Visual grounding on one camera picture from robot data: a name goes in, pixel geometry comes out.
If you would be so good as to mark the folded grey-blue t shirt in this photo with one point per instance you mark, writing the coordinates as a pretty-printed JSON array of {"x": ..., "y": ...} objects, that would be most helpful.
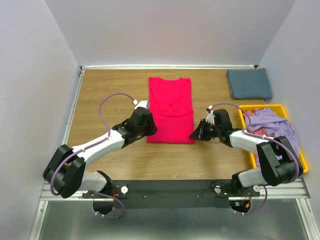
[{"x": 249, "y": 84}]

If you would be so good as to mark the aluminium rail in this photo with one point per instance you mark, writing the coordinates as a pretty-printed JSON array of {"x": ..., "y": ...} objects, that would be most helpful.
[
  {"x": 294, "y": 190},
  {"x": 71, "y": 109}
]

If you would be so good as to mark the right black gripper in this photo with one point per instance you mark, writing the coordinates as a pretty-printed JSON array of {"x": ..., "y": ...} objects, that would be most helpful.
[{"x": 199, "y": 132}]

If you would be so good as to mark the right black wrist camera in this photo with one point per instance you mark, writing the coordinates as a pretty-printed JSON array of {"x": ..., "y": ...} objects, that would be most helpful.
[{"x": 218, "y": 117}]

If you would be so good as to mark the aluminium left side rail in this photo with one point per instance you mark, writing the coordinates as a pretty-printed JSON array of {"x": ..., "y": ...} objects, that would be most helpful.
[{"x": 71, "y": 109}]

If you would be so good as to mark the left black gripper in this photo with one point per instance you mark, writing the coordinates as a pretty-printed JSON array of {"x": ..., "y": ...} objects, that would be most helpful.
[{"x": 152, "y": 129}]

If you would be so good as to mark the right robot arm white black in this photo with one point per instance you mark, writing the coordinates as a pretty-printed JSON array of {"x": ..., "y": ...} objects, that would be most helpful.
[{"x": 278, "y": 162}]

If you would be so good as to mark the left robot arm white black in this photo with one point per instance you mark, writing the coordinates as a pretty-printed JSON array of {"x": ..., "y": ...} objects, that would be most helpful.
[{"x": 66, "y": 172}]

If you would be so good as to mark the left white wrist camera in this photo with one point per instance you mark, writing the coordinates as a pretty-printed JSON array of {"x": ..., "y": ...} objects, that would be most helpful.
[{"x": 141, "y": 104}]

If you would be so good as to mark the aluminium front rail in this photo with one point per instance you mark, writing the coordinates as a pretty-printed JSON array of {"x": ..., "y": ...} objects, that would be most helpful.
[{"x": 294, "y": 190}]

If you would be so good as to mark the pink garment in bin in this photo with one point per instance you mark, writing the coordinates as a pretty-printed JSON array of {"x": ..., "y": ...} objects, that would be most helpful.
[{"x": 261, "y": 121}]

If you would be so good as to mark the lavender t shirt in bin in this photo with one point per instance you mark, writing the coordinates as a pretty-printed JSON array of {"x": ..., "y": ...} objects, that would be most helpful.
[{"x": 282, "y": 127}]

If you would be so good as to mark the red t shirt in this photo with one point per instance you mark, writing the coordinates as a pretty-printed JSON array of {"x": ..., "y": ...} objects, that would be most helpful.
[{"x": 172, "y": 109}]

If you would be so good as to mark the yellow plastic bin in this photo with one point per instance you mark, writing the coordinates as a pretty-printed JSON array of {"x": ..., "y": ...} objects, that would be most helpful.
[{"x": 281, "y": 112}]

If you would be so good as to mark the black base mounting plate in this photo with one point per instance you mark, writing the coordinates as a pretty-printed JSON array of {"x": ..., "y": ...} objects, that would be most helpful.
[{"x": 170, "y": 194}]

